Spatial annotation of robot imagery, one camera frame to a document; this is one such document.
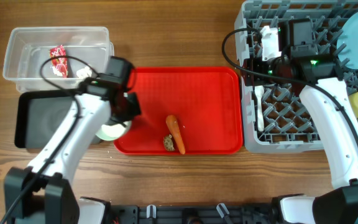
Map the red serving tray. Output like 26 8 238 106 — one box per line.
114 67 243 156

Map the grey dishwasher rack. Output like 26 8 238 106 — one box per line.
234 1 358 153

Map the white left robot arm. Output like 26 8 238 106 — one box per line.
1 78 140 223

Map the green bowl with rice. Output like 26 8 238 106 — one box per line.
96 121 132 141

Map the white tissue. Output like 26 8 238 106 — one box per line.
76 66 93 78

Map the brown shiitake mushroom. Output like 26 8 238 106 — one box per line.
163 134 175 151

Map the orange carrot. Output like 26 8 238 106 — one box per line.
166 115 186 154

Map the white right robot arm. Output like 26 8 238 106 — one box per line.
244 55 358 223

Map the red snack wrapper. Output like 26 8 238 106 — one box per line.
49 45 68 78

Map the black tray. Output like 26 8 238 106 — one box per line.
14 90 111 151

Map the clear plastic bin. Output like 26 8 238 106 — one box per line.
3 26 114 93

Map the white plastic spoon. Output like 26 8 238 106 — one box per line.
254 86 264 132

